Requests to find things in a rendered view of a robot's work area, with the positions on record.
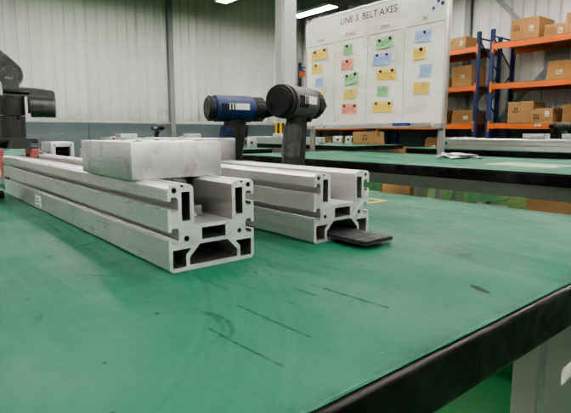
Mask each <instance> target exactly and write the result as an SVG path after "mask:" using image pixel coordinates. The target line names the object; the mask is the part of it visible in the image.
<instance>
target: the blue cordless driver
mask: <svg viewBox="0 0 571 413"><path fill-rule="evenodd" d="M203 112H204V116H205V118H206V119H207V120H208V121H209V122H211V121H214V122H224V124H223V126H221V127H220V130H219V138H235V161H242V157H243V149H244V141H245V138H247V136H248V129H249V125H246V123H247V122H262V121H263V120H264V118H268V117H271V116H272V115H271V114H270V113H269V111H268V109H267V107H266V101H264V99H263V98H259V97H251V96H230V95H213V96H211V95H208V96H207V97H206V98H205V100H204V105H203Z"/></svg>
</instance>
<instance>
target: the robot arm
mask: <svg viewBox="0 0 571 413"><path fill-rule="evenodd" d="M23 78H24V77H23V71H22V70H21V68H20V67H19V66H18V65H17V64H16V63H15V62H14V61H13V60H12V59H10V58H9V57H8V56H7V55H6V54H5V53H4V52H3V51H1V50H0V83H2V90H3V95H0V115H3V116H0V134H1V138H0V173H1V176H2V178H5V176H4V172H3V166H4V162H3V156H4V151H3V150H2V148H7V149H25V157H30V158H36V159H37V157H38V155H39V152H40V146H35V145H31V144H39V139H38V138H27V137H26V122H25V97H27V106H28V114H31V117H47V118H56V103H55V93H54V91H52V90H45V89H38V88H19V85H20V84H21V83H22V82H23ZM9 91H10V92H9ZM27 92H29V93H27Z"/></svg>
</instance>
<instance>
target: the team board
mask: <svg viewBox="0 0 571 413"><path fill-rule="evenodd" d="M451 16H452V0H381V1H379V2H375V3H369V4H366V5H363V6H359V7H357V8H351V9H348V10H344V11H341V12H338V13H334V14H329V15H326V16H322V17H319V18H316V19H312V20H307V21H306V74H305V88H311V89H313V90H316V91H317V92H321V94H322V95H323V96H324V99H325V102H326V105H327V107H326V108H325V111H324V113H323V114H322V115H321V116H320V117H318V118H317V119H313V120H312V121H311V122H307V129H310V151H315V129H345V128H437V129H438V140H437V155H438V154H440V153H442V152H443V153H444V146H445V128H446V127H447V108H448V90H449V53H450V35H451Z"/></svg>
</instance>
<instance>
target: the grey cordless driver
mask: <svg viewBox="0 0 571 413"><path fill-rule="evenodd" d="M266 107H267V109H268V111H269V113H270V114H271V115H272V116H275V117H279V118H281V119H286V122H285V125H284V126H283V135H282V147H281V155H282V164H289V165H300V166H305V151H306V137H307V122H311V121H312V120H313V119H317V118H318V117H320V116H321V115H322V114H323V113H324V111H325V108H326V107H327V105H326V102H325V99H324V96H323V95H322V94H321V92H317V91H316V90H313V89H311V88H303V87H298V86H293V85H289V84H277V85H275V86H273V87H272V88H271V89H270V90H269V91H268V93H267V96H266Z"/></svg>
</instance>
